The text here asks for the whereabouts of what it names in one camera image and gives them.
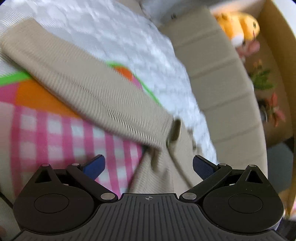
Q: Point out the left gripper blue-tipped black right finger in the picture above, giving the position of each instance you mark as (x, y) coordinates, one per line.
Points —
(222, 183)

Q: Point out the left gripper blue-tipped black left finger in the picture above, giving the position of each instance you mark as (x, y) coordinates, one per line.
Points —
(74, 183)

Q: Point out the beige black striped shirt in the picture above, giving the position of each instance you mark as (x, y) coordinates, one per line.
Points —
(104, 97)

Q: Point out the colourful cartoon play mat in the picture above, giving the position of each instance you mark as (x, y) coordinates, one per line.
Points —
(36, 128)

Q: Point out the red leaf potted plant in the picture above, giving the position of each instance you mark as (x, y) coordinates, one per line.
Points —
(274, 113)

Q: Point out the beige padded headboard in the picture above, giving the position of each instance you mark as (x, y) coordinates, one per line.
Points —
(221, 87)

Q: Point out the yellow plush toy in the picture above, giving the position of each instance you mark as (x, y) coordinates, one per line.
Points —
(238, 27)

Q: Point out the white quilted mattress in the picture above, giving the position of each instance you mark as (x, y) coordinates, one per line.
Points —
(115, 34)

